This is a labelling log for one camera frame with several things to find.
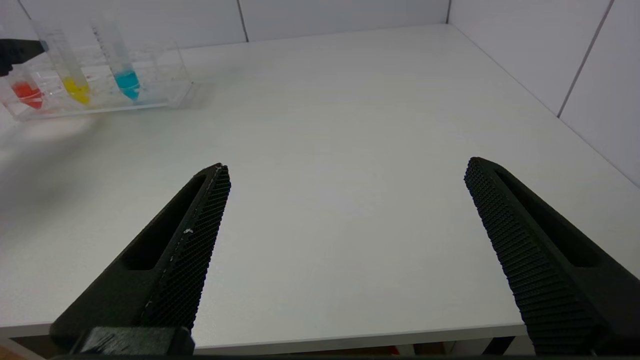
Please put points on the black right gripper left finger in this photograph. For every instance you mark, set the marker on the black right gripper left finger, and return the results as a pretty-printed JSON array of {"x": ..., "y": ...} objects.
[{"x": 170, "y": 260}]

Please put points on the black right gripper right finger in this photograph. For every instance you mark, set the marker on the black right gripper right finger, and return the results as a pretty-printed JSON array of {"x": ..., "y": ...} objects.
[{"x": 540, "y": 260}]

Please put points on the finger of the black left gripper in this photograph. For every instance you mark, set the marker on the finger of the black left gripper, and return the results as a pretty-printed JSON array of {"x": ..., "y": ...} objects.
[{"x": 15, "y": 50}]

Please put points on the test tube with red pigment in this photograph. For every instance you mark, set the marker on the test tube with red pigment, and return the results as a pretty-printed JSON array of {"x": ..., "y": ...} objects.
[{"x": 27, "y": 95}]

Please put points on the test tube with yellow pigment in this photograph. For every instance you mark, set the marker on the test tube with yellow pigment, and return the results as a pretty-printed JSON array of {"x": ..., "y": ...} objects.
[{"x": 75, "y": 90}]

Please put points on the test tube with blue pigment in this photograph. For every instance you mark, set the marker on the test tube with blue pigment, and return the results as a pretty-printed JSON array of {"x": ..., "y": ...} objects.
[{"x": 127, "y": 82}]

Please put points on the clear acrylic test tube rack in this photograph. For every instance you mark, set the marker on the clear acrylic test tube rack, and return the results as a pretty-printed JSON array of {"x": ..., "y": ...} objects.
[{"x": 160, "y": 85}]

